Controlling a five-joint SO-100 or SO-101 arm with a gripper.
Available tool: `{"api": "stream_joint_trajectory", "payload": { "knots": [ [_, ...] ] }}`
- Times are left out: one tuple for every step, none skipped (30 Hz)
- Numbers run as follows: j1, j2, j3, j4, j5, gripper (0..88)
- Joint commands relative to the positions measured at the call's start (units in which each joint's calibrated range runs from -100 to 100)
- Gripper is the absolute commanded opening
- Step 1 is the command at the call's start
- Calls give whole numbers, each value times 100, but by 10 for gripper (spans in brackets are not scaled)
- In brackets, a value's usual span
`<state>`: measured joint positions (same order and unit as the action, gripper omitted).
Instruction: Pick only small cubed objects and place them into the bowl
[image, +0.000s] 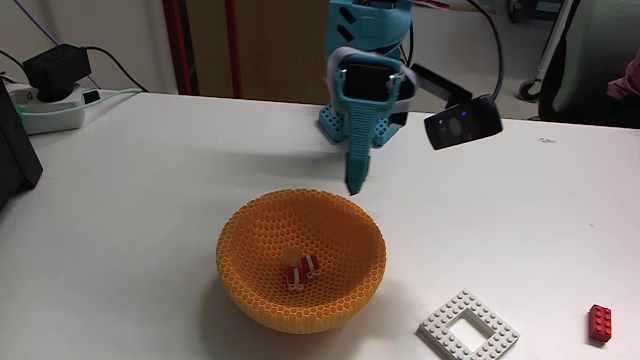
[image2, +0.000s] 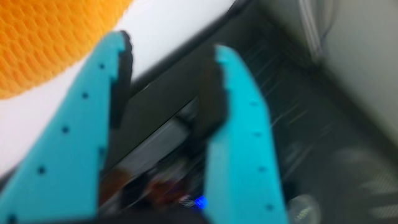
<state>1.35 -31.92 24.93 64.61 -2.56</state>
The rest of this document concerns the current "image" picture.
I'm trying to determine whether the small yellow cube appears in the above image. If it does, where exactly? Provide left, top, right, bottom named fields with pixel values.
left=279, top=245, right=304, bottom=269

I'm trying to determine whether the orange honeycomb bowl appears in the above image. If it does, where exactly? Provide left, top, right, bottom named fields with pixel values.
left=215, top=187, right=388, bottom=335

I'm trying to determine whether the person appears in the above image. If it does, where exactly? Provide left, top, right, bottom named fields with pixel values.
left=605, top=48, right=640, bottom=101

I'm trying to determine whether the black power adapter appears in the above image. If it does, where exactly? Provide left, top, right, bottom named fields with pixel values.
left=23, top=43, right=93, bottom=103

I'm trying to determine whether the green cable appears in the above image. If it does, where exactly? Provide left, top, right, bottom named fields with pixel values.
left=13, top=87, right=144, bottom=119

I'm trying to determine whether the black oval camera box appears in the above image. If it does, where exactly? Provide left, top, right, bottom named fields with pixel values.
left=410, top=63, right=504, bottom=151

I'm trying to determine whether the white square frame brick plate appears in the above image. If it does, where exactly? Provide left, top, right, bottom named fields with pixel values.
left=417, top=288, right=520, bottom=360

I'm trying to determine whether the red vertical bar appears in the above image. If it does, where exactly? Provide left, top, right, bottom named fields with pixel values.
left=162, top=0, right=194, bottom=96

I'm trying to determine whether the small red white cube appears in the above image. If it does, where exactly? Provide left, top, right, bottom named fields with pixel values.
left=285, top=266, right=309, bottom=292
left=300, top=254, right=322, bottom=280

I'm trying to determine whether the wooden cabinet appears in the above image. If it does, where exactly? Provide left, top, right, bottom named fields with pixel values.
left=185, top=0, right=372, bottom=106

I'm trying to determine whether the white power strip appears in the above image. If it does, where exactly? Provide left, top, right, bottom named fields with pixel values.
left=5, top=82, right=87, bottom=135

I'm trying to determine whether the red rectangular toy brick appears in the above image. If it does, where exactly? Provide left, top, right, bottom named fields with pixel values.
left=588, top=303, right=613, bottom=344

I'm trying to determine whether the black flat device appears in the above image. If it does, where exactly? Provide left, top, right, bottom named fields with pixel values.
left=0, top=79, right=44, bottom=211

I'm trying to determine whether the black camera cable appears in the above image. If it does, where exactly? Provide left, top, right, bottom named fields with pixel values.
left=466, top=0, right=506, bottom=101

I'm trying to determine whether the black adapter cable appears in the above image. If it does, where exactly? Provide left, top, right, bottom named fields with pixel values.
left=83, top=45, right=149, bottom=94

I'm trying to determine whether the black office chair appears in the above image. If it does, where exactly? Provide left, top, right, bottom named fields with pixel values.
left=518, top=0, right=640, bottom=129

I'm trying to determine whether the purple cable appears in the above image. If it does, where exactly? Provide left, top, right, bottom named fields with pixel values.
left=13, top=0, right=102, bottom=90

